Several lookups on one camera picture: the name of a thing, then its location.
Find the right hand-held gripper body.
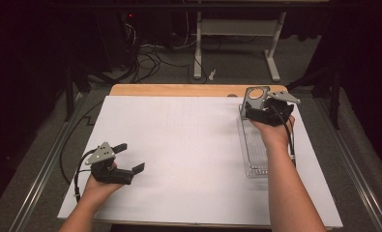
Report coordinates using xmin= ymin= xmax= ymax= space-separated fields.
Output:
xmin=245 ymin=90 xmax=302 ymax=127

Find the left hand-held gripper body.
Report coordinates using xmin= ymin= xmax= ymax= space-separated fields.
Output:
xmin=84 ymin=141 xmax=135 ymax=186

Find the cartoon print phone case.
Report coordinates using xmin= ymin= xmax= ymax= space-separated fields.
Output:
xmin=239 ymin=85 xmax=271 ymax=120

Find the clear plastic packaging tray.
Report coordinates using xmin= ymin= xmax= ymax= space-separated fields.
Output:
xmin=236 ymin=103 xmax=272 ymax=179

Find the person's left hand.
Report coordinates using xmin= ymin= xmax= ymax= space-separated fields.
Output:
xmin=81 ymin=160 xmax=129 ymax=203

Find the person's right hand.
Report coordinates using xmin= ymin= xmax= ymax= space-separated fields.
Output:
xmin=250 ymin=115 xmax=297 ymax=150

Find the black metal stand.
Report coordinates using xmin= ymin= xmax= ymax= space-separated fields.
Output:
xmin=64 ymin=62 xmax=93 ymax=123
xmin=288 ymin=64 xmax=341 ymax=131

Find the wooden table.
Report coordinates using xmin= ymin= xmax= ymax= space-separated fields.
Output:
xmin=91 ymin=84 xmax=335 ymax=231

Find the dark cabinet with red light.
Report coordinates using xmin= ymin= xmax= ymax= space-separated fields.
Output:
xmin=95 ymin=9 xmax=141 ymax=75

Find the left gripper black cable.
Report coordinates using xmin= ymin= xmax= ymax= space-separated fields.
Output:
xmin=73 ymin=148 xmax=98 ymax=204

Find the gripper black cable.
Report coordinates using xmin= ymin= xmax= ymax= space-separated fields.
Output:
xmin=270 ymin=104 xmax=298 ymax=169
xmin=73 ymin=148 xmax=98 ymax=204

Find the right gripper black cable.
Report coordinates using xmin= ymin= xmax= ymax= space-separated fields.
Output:
xmin=270 ymin=104 xmax=298 ymax=169

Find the black floor cable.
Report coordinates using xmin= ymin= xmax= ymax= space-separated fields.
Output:
xmin=59 ymin=101 xmax=104 ymax=186

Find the aluminium floor rail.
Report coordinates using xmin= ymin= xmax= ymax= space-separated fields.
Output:
xmin=9 ymin=93 xmax=87 ymax=232
xmin=313 ymin=96 xmax=382 ymax=232

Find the white metal stand frame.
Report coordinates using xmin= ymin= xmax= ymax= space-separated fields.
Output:
xmin=192 ymin=11 xmax=288 ymax=83

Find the tangle of floor cables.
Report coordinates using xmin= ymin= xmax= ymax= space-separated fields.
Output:
xmin=124 ymin=22 xmax=209 ymax=85

